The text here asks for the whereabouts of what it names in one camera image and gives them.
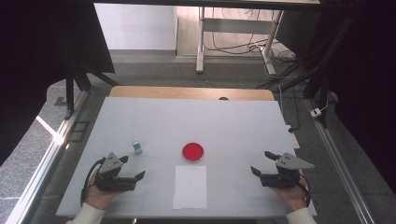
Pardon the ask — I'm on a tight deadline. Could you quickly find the white metal desk frame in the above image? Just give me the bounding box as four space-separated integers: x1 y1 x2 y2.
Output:
194 6 285 77

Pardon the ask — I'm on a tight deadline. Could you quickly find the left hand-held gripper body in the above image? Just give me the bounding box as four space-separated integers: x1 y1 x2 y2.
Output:
93 151 138 192

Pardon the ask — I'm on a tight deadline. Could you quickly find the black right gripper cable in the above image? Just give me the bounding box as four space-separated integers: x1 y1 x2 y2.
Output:
297 173 312 208

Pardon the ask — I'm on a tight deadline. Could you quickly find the black metal stand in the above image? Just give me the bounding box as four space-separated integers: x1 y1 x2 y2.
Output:
256 3 354 129
56 36 120 121

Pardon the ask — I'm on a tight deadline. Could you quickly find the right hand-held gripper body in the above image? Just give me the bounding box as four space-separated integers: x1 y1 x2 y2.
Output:
259 151 316 189

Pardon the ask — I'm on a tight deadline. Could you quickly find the thin black cable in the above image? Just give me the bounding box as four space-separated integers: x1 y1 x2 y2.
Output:
277 84 302 133

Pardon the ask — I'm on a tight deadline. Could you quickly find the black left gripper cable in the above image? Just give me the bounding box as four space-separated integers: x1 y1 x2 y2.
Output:
79 156 107 208

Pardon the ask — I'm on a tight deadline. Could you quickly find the tangle of dark floor cables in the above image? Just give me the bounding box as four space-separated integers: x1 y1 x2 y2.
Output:
204 7 297 64

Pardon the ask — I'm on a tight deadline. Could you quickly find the wooden table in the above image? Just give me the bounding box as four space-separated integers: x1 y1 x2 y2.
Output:
108 85 276 102

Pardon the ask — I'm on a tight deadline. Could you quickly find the white paper sheet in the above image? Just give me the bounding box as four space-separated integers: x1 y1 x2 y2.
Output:
172 164 208 211

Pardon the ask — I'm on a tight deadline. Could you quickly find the person's left hand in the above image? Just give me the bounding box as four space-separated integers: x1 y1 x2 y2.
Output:
83 172 126 211

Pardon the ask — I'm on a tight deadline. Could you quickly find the black curtain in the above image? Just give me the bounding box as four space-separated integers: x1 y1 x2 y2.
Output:
275 0 396 196
0 0 117 168

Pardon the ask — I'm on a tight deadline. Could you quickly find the aluminium rail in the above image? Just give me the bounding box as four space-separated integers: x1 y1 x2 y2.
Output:
4 89 91 224
303 97 376 224

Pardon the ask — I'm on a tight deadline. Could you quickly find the dark floor outlet cover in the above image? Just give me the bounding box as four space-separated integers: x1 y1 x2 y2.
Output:
68 119 91 144

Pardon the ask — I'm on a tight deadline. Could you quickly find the red round ink pad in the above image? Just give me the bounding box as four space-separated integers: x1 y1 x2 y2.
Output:
181 142 205 164

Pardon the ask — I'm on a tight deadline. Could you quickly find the person's right hand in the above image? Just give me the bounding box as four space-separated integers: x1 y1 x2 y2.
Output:
270 176 310 214

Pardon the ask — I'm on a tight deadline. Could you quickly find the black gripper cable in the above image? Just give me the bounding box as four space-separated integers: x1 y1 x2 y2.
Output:
297 173 312 208
79 156 107 208

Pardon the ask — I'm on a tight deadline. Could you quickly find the small white adapter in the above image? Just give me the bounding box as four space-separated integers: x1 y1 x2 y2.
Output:
309 106 323 119

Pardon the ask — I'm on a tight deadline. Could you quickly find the white table cover board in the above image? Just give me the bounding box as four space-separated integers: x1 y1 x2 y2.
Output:
55 96 318 219

